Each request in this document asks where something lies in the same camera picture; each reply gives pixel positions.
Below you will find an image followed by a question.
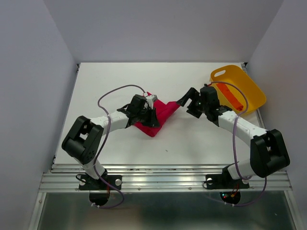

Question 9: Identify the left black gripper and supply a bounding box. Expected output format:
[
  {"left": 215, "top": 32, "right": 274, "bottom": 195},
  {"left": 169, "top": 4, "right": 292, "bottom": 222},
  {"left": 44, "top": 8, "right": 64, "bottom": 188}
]
[{"left": 137, "top": 106, "right": 160, "bottom": 127}]

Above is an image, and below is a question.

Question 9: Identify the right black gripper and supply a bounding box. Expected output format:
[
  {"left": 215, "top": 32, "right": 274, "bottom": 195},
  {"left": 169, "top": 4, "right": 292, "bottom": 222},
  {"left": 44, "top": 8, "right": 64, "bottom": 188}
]
[{"left": 175, "top": 87, "right": 209, "bottom": 118}]

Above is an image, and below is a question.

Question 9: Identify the red t shirt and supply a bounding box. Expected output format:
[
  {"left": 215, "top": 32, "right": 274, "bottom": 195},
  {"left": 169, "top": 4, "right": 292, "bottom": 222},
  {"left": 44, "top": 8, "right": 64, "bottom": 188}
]
[{"left": 134, "top": 99, "right": 179, "bottom": 138}]

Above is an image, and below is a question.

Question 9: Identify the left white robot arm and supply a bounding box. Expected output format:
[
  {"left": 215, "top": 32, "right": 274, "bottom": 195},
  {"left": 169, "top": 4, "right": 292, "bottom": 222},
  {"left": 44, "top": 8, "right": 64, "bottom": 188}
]
[{"left": 61, "top": 93, "right": 160, "bottom": 189}]

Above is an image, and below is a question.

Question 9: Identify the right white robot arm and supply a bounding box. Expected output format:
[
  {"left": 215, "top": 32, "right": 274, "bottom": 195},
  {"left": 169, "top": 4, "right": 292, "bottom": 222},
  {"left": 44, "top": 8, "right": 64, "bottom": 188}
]
[{"left": 177, "top": 85, "right": 290, "bottom": 187}]

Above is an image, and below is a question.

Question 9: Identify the orange rolled t shirt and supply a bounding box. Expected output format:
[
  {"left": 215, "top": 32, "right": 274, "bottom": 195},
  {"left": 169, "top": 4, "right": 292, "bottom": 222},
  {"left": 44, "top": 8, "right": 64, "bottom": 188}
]
[{"left": 217, "top": 83, "right": 244, "bottom": 111}]

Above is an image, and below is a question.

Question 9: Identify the yellow plastic basket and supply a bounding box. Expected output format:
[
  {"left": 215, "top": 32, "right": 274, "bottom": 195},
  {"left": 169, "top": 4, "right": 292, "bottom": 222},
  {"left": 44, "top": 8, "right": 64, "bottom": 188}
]
[{"left": 210, "top": 65, "right": 266, "bottom": 114}]

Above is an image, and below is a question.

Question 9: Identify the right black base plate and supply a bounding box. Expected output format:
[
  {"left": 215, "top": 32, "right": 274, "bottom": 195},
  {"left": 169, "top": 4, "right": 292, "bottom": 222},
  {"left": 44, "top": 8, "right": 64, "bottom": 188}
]
[{"left": 202, "top": 174, "right": 249, "bottom": 190}]

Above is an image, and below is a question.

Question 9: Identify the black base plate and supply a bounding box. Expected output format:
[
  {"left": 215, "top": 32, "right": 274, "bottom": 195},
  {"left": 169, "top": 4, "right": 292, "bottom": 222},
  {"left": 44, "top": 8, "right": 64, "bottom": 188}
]
[
  {"left": 202, "top": 174, "right": 249, "bottom": 190},
  {"left": 76, "top": 174, "right": 122, "bottom": 191}
]

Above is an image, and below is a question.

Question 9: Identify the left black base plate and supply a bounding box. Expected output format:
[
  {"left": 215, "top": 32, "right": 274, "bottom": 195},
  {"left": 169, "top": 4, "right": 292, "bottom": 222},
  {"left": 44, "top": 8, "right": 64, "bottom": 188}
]
[{"left": 76, "top": 174, "right": 122, "bottom": 191}]

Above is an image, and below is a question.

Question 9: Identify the aluminium rail frame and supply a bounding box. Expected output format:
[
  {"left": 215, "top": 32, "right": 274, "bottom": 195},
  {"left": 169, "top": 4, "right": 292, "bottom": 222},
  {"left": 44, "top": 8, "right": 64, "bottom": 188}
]
[{"left": 29, "top": 62, "right": 304, "bottom": 230}]

